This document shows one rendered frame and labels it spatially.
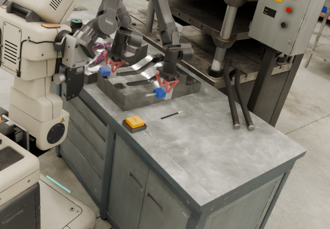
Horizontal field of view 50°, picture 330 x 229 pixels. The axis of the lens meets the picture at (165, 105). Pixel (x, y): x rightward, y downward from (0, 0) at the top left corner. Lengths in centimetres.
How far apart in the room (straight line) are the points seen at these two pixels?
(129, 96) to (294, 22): 94
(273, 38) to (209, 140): 76
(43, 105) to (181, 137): 60
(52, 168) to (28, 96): 108
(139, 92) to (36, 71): 49
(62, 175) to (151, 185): 98
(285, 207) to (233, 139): 112
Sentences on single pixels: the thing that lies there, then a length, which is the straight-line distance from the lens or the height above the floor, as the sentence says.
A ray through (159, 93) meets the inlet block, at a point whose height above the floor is 95.
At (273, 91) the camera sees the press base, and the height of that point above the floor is 57.
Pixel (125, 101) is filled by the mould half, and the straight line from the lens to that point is 166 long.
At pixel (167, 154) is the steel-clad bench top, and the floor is 80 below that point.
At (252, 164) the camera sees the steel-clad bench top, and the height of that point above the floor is 80.
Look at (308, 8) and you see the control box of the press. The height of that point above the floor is 134.
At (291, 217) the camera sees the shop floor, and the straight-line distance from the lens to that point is 264.
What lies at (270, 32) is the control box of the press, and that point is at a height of 115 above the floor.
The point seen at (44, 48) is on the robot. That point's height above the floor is 116.
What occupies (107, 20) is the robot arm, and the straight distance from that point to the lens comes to 136.
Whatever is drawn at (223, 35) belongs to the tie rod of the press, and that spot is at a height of 106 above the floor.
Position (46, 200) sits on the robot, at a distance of 196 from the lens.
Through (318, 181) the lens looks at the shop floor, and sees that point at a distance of 307.
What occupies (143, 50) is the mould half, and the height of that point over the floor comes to 88.
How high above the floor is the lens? 172
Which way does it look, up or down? 31 degrees down
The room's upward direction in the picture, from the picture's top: 11 degrees clockwise
